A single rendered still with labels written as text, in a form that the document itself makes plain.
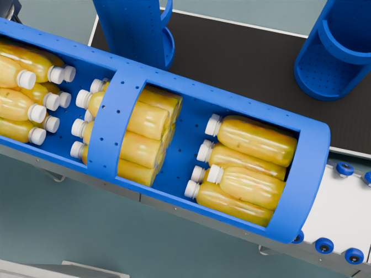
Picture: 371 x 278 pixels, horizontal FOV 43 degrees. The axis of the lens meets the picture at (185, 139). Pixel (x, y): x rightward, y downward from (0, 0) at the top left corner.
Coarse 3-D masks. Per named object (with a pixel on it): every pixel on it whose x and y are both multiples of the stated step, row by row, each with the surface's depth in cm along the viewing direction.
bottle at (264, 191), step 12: (228, 168) 104; (240, 168) 104; (216, 180) 104; (228, 180) 103; (240, 180) 102; (252, 180) 102; (264, 180) 102; (276, 180) 103; (228, 192) 104; (240, 192) 102; (252, 192) 102; (264, 192) 101; (276, 192) 101; (264, 204) 102; (276, 204) 102
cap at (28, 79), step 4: (24, 72) 106; (28, 72) 106; (32, 72) 106; (24, 76) 105; (28, 76) 105; (32, 76) 106; (20, 80) 105; (24, 80) 105; (28, 80) 105; (32, 80) 107; (20, 84) 106; (24, 84) 105; (28, 84) 106; (32, 84) 108; (28, 88) 106
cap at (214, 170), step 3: (213, 165) 105; (216, 165) 106; (213, 168) 104; (216, 168) 104; (210, 171) 104; (213, 171) 104; (216, 171) 104; (210, 174) 104; (213, 174) 104; (216, 174) 104; (210, 177) 104; (213, 177) 104; (207, 180) 106; (210, 180) 105; (213, 180) 105
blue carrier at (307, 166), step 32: (0, 32) 104; (32, 32) 106; (96, 64) 102; (128, 64) 104; (128, 96) 98; (192, 96) 101; (224, 96) 102; (64, 128) 124; (96, 128) 97; (192, 128) 123; (288, 128) 99; (320, 128) 100; (64, 160) 104; (96, 160) 100; (192, 160) 123; (320, 160) 94; (160, 192) 103; (288, 192) 94; (256, 224) 101; (288, 224) 97
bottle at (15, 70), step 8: (0, 56) 106; (0, 64) 104; (8, 64) 105; (16, 64) 106; (0, 72) 104; (8, 72) 104; (16, 72) 105; (0, 80) 105; (8, 80) 105; (16, 80) 106
